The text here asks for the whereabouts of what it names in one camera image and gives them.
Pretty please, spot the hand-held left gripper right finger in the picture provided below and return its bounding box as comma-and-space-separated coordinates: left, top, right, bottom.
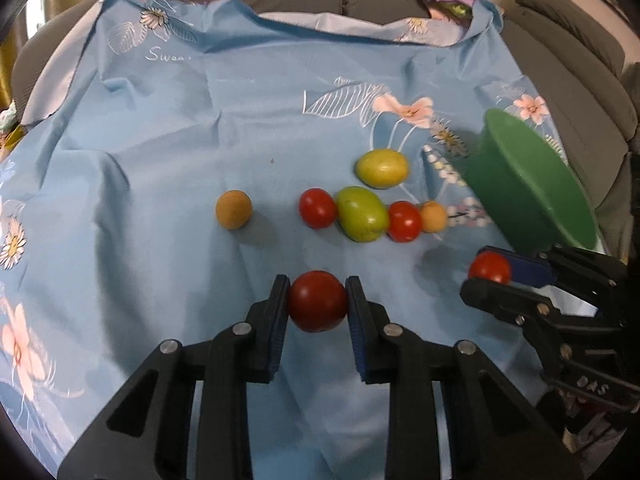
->
345, 276, 583, 480

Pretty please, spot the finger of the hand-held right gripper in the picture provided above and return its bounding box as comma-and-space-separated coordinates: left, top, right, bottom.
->
477, 245, 628, 311
460, 279, 621, 341

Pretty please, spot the small red tomato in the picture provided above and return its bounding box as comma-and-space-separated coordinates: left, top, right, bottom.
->
468, 252, 513, 286

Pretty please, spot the orange round fruit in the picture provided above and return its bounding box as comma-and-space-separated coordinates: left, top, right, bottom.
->
215, 189, 253, 230

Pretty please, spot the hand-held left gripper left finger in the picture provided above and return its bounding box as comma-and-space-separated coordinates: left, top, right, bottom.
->
57, 274, 292, 480

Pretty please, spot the blue floral cloth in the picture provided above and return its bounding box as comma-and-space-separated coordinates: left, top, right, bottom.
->
0, 0, 613, 480

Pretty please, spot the large red tomato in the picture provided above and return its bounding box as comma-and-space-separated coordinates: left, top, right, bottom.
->
286, 270, 349, 333

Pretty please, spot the crumpled pale cloth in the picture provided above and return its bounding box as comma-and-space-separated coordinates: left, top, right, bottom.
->
0, 102, 21, 146

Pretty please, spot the yellow-green fruit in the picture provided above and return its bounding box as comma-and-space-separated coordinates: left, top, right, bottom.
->
355, 149, 411, 190

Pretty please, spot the green fruit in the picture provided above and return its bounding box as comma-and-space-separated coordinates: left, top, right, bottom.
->
336, 185, 391, 244

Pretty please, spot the grey sofa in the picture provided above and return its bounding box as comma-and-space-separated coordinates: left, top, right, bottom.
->
10, 0, 640, 221

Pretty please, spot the small orange fruit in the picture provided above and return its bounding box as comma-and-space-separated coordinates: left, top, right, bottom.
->
419, 201, 449, 233

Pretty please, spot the green bowl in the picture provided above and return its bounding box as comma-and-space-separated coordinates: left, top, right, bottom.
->
462, 108, 603, 253

